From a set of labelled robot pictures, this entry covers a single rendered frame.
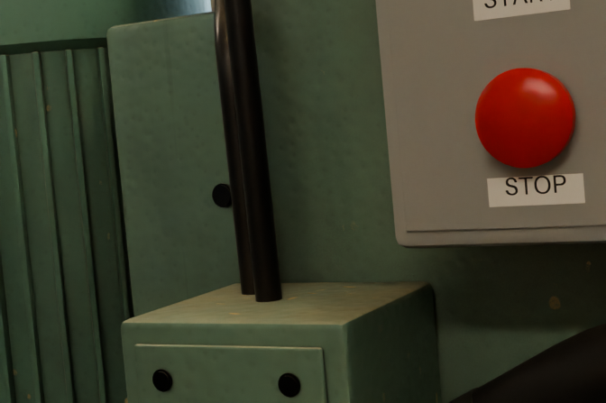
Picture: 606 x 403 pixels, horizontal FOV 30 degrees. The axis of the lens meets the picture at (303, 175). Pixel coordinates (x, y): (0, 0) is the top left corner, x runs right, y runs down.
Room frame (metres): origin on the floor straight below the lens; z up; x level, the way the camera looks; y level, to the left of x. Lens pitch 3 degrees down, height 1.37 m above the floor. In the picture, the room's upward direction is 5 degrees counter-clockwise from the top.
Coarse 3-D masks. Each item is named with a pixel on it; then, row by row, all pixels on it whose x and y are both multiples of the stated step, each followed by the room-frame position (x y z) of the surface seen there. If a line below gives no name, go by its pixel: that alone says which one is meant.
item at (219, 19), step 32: (224, 0) 0.42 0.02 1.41; (224, 32) 0.44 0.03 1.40; (224, 64) 0.44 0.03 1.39; (256, 64) 0.42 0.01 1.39; (224, 96) 0.44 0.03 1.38; (256, 96) 0.42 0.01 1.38; (224, 128) 0.44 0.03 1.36; (256, 128) 0.41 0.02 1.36; (256, 160) 0.41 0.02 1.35; (256, 192) 0.41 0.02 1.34; (256, 224) 0.41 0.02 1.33; (256, 256) 0.41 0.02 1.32; (256, 288) 0.41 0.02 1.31
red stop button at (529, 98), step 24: (504, 72) 0.34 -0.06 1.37; (528, 72) 0.34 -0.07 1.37; (480, 96) 0.34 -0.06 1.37; (504, 96) 0.34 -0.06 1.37; (528, 96) 0.33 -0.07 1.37; (552, 96) 0.33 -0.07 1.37; (480, 120) 0.34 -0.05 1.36; (504, 120) 0.34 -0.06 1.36; (528, 120) 0.33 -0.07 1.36; (552, 120) 0.33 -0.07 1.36; (504, 144) 0.34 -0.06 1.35; (528, 144) 0.33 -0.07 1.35; (552, 144) 0.33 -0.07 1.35
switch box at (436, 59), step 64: (384, 0) 0.37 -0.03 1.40; (448, 0) 0.36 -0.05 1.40; (576, 0) 0.34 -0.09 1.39; (384, 64) 0.37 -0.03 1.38; (448, 64) 0.36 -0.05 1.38; (512, 64) 0.35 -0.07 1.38; (576, 64) 0.34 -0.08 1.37; (448, 128) 0.36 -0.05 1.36; (576, 128) 0.34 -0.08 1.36; (448, 192) 0.36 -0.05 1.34
